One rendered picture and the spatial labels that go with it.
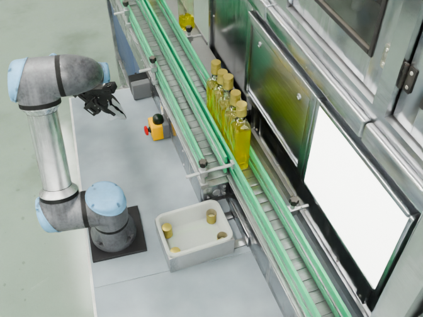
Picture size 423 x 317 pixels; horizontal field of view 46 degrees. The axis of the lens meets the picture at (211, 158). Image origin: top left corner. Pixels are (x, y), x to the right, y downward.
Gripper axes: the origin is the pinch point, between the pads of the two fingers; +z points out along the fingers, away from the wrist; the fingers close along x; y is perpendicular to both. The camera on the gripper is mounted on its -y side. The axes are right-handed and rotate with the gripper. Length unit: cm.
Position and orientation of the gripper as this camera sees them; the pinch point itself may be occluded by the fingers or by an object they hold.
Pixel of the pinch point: (124, 115)
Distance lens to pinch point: 201.7
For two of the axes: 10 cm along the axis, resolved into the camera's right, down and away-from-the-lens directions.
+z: 7.0, 5.7, 4.3
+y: -7.0, 4.0, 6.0
